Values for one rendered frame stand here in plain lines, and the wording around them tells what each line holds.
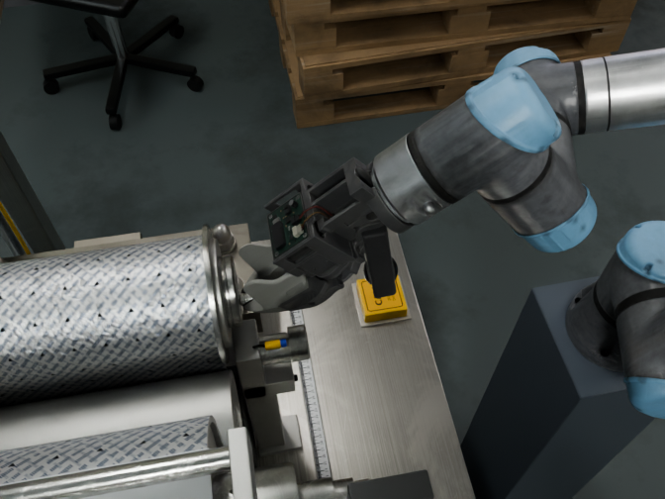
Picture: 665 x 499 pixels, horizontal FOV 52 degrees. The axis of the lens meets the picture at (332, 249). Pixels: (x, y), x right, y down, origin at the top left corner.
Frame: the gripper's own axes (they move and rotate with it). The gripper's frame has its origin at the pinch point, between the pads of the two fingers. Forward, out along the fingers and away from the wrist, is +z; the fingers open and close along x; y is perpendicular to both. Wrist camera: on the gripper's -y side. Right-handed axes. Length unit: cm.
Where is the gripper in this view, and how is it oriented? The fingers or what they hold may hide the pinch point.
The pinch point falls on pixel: (257, 297)
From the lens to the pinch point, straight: 73.6
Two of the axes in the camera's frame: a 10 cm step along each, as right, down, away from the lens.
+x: 1.8, 8.0, -5.7
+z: -7.5, 4.8, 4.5
